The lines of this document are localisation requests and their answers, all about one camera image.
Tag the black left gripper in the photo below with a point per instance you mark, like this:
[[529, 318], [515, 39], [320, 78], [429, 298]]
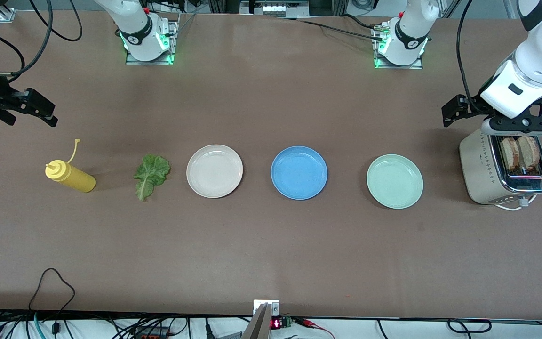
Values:
[[469, 105]]

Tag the toasted bread slice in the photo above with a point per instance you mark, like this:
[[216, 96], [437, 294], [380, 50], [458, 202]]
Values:
[[510, 154], [530, 151]]

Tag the yellow mustard squeeze bottle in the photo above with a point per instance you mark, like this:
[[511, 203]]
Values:
[[75, 179]]

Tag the green lettuce leaf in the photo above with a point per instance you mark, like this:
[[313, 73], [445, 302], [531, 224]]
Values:
[[151, 172]]

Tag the light green round plate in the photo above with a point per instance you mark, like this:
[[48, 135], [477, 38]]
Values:
[[394, 181]]

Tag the blue round plate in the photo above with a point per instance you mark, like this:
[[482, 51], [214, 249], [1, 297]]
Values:
[[299, 173]]

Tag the beige round plate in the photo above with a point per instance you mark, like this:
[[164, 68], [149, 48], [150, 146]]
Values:
[[214, 171]]

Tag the beige chrome toaster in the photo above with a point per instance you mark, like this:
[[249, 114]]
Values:
[[480, 165]]

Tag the grey electronics box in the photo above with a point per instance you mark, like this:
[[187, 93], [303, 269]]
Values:
[[273, 8]]

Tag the small red display module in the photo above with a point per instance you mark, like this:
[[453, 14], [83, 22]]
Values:
[[276, 324]]

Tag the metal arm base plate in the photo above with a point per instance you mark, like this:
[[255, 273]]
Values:
[[398, 67], [148, 62]]

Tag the aluminium frame corner bracket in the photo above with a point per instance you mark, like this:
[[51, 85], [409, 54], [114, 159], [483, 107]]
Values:
[[6, 15]]

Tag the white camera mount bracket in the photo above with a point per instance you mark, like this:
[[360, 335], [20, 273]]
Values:
[[259, 305]]

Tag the grey metal camera bar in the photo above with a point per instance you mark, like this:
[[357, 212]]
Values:
[[259, 327]]

